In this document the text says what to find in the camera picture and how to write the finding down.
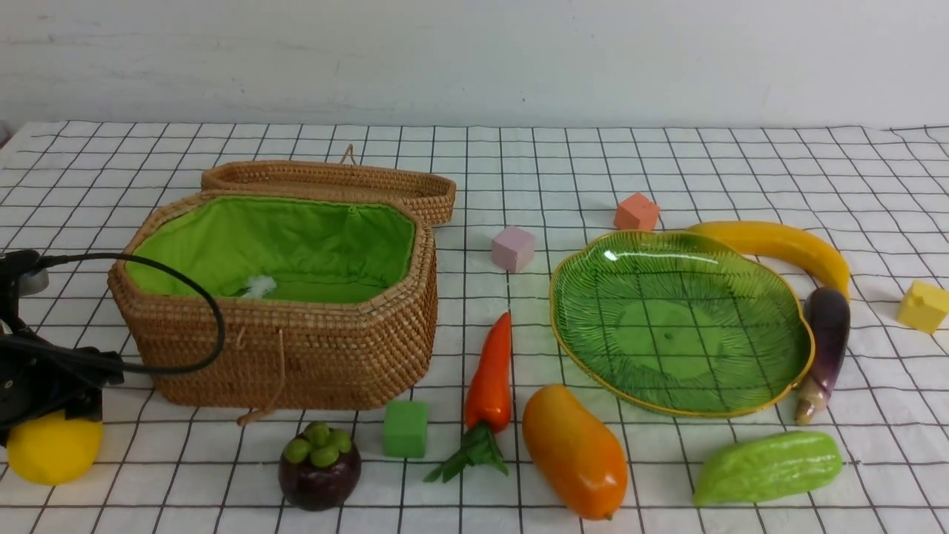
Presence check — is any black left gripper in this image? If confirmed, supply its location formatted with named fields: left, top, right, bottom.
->
left=1, top=335, right=125, bottom=447

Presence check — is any yellow lemon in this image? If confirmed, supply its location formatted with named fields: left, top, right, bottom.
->
left=6, top=412, right=104, bottom=487

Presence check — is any dark purple mangosteen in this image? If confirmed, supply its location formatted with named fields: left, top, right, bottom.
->
left=278, top=421, right=362, bottom=512

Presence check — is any orange mango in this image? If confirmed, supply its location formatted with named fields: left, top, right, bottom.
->
left=521, top=384, right=629, bottom=521

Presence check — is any yellow banana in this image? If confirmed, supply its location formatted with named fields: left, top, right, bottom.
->
left=687, top=220, right=850, bottom=300

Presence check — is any green bitter gourd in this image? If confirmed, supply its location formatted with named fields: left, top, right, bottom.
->
left=692, top=432, right=844, bottom=507

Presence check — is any purple eggplant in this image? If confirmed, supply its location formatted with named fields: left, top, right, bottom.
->
left=794, top=287, right=851, bottom=426

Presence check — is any woven rattan basket green lining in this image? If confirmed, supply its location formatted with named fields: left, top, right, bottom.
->
left=108, top=190, right=439, bottom=426

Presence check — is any green foam cube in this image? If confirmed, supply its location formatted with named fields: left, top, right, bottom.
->
left=383, top=400, right=429, bottom=458

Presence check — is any woven rattan basket lid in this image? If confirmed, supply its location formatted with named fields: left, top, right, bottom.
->
left=201, top=145, right=457, bottom=225

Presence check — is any white checkered tablecloth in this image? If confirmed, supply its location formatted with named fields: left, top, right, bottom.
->
left=2, top=121, right=948, bottom=533

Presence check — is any pink foam cube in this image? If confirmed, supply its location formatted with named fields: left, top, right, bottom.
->
left=491, top=226, right=535, bottom=273

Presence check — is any orange foam cube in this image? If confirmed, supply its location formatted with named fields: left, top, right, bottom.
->
left=613, top=193, right=661, bottom=232

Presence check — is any green leaf-shaped glass plate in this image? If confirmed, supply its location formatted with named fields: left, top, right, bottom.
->
left=549, top=231, right=816, bottom=418

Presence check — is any yellow foam cube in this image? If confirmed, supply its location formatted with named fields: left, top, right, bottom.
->
left=897, top=280, right=948, bottom=334

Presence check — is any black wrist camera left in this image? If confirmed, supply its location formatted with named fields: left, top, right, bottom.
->
left=1, top=250, right=50, bottom=337

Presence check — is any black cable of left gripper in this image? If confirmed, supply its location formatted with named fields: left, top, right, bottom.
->
left=0, top=253, right=226, bottom=375

